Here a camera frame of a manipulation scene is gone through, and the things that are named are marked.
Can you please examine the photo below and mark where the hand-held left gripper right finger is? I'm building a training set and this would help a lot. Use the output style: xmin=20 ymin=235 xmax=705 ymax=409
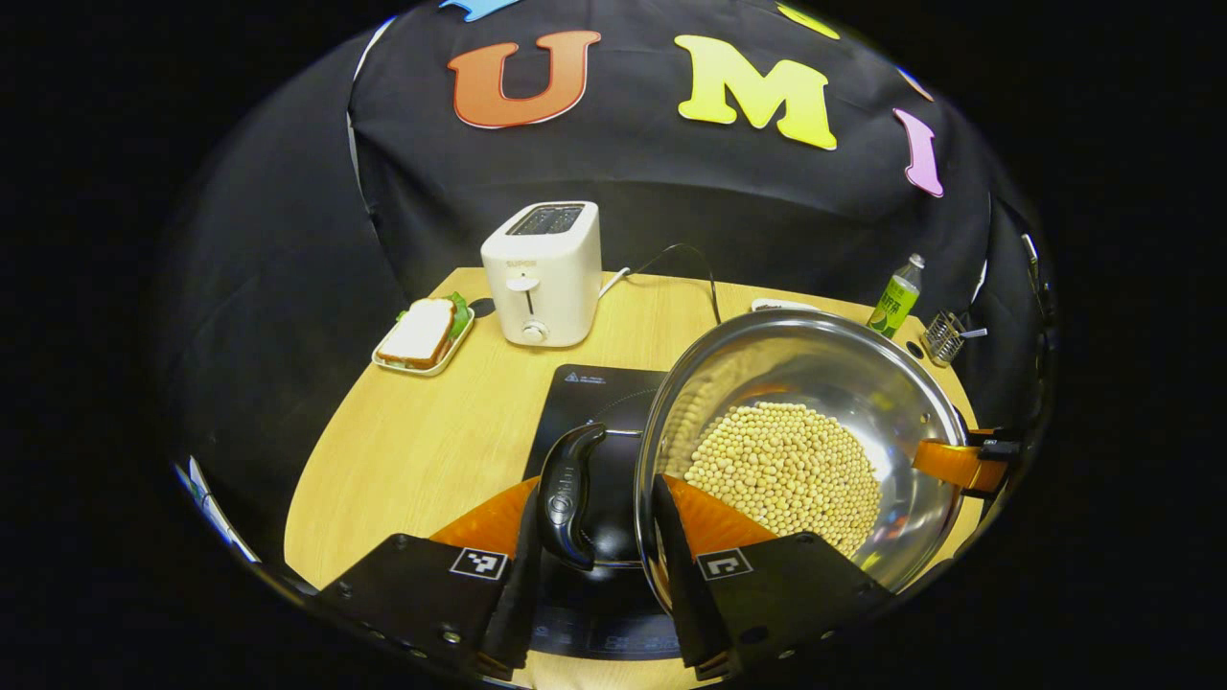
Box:
xmin=652 ymin=474 xmax=898 ymax=682

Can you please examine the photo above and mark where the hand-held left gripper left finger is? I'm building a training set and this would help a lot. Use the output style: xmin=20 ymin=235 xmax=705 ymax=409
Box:
xmin=316 ymin=475 xmax=544 ymax=682

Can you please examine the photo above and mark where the stainless steel pot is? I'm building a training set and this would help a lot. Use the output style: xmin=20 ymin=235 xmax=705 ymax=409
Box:
xmin=536 ymin=308 xmax=972 ymax=616

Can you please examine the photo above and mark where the black induction cooktop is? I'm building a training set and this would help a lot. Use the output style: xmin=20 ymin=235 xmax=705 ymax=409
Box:
xmin=521 ymin=363 xmax=684 ymax=663

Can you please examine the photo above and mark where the pile of soybeans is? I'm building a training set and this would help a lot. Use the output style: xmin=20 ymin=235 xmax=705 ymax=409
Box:
xmin=682 ymin=402 xmax=884 ymax=560

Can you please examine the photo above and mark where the green drink bottle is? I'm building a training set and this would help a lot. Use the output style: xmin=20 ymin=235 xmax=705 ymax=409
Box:
xmin=866 ymin=252 xmax=928 ymax=340

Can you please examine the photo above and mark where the white rectangular plate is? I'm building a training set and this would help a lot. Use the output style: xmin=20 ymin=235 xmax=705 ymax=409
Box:
xmin=370 ymin=303 xmax=477 ymax=379

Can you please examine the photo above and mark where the sandwich with lettuce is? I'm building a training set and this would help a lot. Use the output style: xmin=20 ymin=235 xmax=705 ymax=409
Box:
xmin=376 ymin=291 xmax=474 ymax=371

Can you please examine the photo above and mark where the white toaster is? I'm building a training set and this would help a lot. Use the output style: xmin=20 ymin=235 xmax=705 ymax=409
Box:
xmin=479 ymin=199 xmax=604 ymax=350

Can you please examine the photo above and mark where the wire utensil holder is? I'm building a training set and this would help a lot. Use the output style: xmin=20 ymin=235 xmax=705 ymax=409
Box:
xmin=919 ymin=310 xmax=968 ymax=370

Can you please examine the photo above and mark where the black power cable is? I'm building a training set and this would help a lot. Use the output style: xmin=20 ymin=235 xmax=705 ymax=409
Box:
xmin=627 ymin=242 xmax=723 ymax=328

